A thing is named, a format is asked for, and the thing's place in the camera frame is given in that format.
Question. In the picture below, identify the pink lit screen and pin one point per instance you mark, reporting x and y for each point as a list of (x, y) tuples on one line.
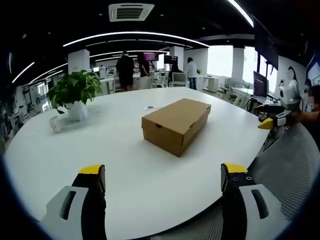
[(152, 57)]

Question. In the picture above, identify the small round grey disc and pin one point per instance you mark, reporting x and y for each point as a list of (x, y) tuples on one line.
[(150, 107)]

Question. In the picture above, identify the ceiling air conditioner unit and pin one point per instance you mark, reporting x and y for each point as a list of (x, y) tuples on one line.
[(131, 12)]

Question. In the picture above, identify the person's head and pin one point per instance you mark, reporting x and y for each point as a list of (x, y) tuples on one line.
[(316, 88)]

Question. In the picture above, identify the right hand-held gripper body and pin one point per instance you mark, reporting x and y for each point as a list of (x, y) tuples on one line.
[(291, 96)]

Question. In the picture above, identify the computer monitor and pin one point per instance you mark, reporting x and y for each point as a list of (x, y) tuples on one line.
[(260, 85)]

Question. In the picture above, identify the brown cardboard shoe box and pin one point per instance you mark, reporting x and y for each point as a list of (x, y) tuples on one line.
[(175, 117)]

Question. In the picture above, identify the white office chair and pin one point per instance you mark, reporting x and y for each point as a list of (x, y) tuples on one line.
[(179, 78)]

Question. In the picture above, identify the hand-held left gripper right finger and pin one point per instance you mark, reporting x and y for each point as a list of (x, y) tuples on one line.
[(250, 212)]

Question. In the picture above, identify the wall poster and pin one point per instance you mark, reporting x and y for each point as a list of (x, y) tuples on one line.
[(283, 70)]

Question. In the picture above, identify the grey mesh office chair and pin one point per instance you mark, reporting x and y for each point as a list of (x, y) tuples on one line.
[(287, 170)]

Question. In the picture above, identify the long curved ceiling light strip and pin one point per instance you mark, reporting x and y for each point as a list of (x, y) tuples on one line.
[(135, 33)]

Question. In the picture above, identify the straight ceiling light strip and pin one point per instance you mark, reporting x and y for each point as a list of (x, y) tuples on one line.
[(241, 11)]

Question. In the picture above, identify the green potted plant white pot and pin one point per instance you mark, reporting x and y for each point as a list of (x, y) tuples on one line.
[(75, 87)]

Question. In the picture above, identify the large dark wall screen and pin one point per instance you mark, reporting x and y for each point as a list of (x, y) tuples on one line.
[(266, 42)]

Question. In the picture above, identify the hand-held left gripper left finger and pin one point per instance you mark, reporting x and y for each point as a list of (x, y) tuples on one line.
[(75, 212)]

